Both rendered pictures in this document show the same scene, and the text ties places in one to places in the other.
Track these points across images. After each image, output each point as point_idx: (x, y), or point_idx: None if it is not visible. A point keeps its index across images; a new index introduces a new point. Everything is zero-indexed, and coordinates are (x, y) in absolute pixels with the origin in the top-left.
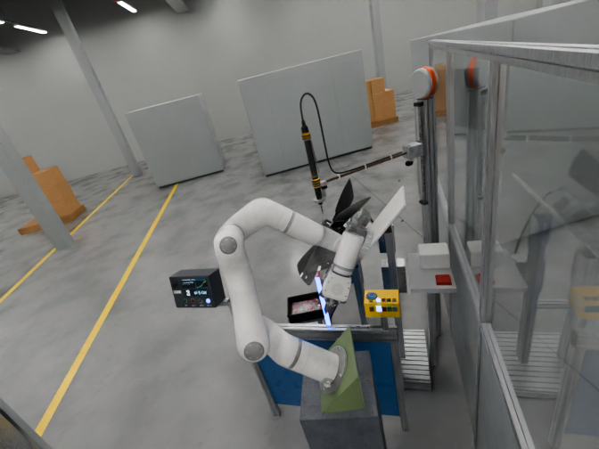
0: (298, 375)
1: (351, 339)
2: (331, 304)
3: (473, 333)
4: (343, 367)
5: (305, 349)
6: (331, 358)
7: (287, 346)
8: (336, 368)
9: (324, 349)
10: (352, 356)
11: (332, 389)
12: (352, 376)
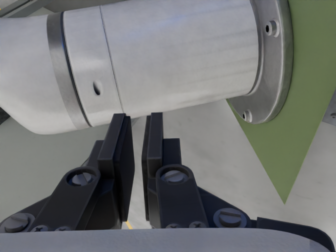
0: None
1: (334, 81)
2: (147, 175)
3: None
4: (262, 118)
5: (104, 115)
6: (220, 87)
7: (34, 132)
8: (241, 94)
9: (192, 59)
10: (300, 139)
11: (229, 98)
12: (275, 171)
